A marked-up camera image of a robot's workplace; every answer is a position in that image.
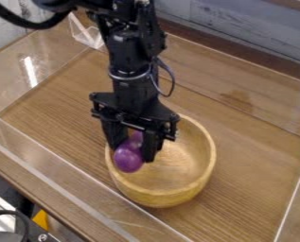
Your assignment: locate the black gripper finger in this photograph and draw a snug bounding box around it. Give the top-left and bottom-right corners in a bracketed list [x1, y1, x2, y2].
[141, 130, 165, 163]
[102, 119, 128, 150]

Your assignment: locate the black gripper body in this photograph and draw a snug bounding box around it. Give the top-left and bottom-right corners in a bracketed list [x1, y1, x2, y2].
[87, 79, 181, 142]

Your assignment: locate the purple toy eggplant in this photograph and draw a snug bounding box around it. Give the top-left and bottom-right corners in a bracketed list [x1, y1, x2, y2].
[114, 131, 144, 173]

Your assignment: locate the brown wooden bowl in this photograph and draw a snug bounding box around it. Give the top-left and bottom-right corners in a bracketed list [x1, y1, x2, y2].
[105, 114, 217, 208]

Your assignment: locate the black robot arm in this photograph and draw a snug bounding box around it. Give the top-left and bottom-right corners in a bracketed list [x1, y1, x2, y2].
[34, 0, 180, 163]

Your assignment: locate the yellow black object under table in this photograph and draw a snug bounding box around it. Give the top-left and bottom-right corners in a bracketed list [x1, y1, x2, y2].
[33, 210, 49, 231]

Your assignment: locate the clear acrylic corner bracket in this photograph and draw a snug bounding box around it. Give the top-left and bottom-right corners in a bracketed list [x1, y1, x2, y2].
[69, 13, 105, 49]

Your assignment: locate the black cable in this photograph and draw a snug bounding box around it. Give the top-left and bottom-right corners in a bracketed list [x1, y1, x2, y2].
[0, 0, 74, 30]

